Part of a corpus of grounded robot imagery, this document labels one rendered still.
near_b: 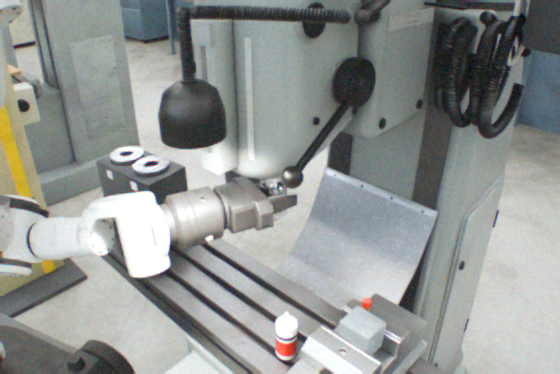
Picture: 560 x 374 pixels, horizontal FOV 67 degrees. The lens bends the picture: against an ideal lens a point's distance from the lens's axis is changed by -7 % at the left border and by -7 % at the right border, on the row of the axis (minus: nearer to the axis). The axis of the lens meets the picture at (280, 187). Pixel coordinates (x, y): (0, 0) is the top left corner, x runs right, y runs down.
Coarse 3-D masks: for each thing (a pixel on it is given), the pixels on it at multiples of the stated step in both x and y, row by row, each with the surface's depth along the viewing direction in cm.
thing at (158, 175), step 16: (112, 160) 113; (128, 160) 112; (144, 160) 112; (160, 160) 112; (112, 176) 113; (128, 176) 108; (144, 176) 107; (160, 176) 108; (176, 176) 111; (112, 192) 116; (128, 192) 111; (160, 192) 108; (176, 192) 112
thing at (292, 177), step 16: (352, 64) 61; (368, 64) 62; (336, 80) 62; (352, 80) 60; (368, 80) 63; (336, 96) 63; (352, 96) 62; (368, 96) 65; (336, 112) 61; (320, 144) 60; (304, 160) 59; (288, 176) 57
